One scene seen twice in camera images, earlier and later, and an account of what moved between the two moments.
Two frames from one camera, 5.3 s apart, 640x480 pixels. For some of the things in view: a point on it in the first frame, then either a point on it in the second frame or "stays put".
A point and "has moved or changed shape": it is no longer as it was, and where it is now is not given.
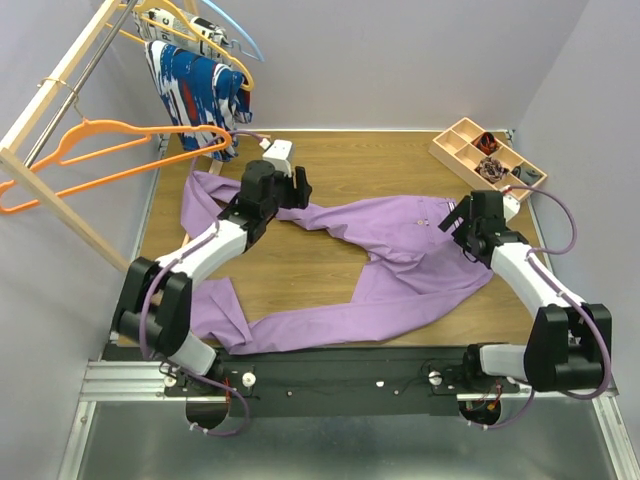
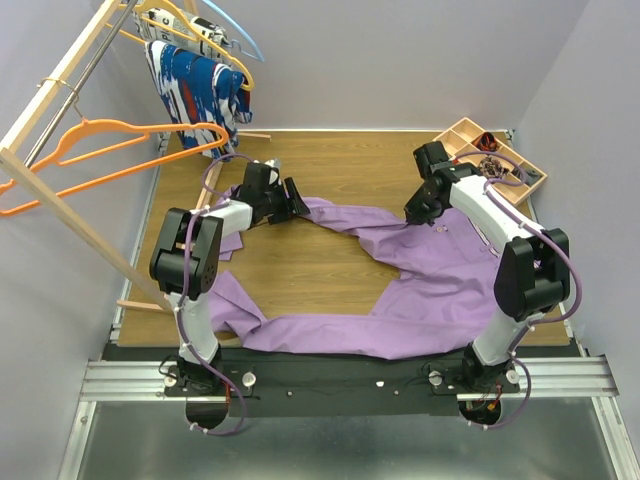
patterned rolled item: (491, 170) stays put
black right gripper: (463, 209) → (415, 214)
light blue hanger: (260, 57) stays put
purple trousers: (415, 263) has moved or changed shape
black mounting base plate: (403, 381) stays put
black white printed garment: (198, 35) stays put
